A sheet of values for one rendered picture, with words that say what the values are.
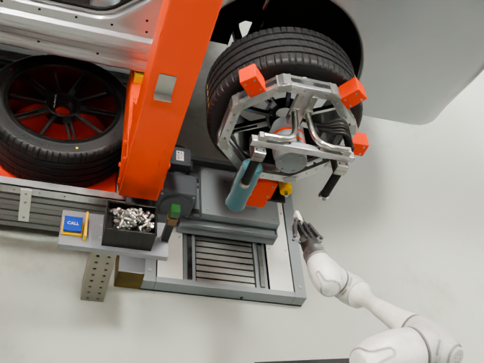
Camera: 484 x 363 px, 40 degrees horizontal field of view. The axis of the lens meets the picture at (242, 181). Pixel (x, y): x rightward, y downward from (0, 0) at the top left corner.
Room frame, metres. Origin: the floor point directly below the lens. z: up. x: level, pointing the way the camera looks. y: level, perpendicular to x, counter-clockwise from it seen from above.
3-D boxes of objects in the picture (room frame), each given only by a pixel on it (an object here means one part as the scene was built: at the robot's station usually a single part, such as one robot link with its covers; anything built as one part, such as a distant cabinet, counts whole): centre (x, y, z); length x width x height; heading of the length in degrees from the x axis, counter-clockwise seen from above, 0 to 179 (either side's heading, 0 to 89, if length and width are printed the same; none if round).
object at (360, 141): (2.24, -0.37, 0.85); 0.09 x 0.08 x 0.07; 112
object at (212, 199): (2.28, -0.02, 0.32); 0.40 x 0.30 x 0.28; 112
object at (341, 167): (1.99, -0.32, 0.93); 0.09 x 0.05 x 0.05; 22
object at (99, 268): (1.57, 0.40, 0.21); 0.10 x 0.10 x 0.42; 22
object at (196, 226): (2.26, 0.02, 0.13); 0.50 x 0.36 x 0.10; 112
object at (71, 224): (1.52, 0.53, 0.47); 0.07 x 0.07 x 0.02; 22
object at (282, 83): (2.12, -0.08, 0.85); 0.54 x 0.07 x 0.54; 112
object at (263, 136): (1.97, -0.04, 1.03); 0.19 x 0.18 x 0.11; 22
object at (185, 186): (2.14, 0.31, 0.26); 0.42 x 0.18 x 0.35; 22
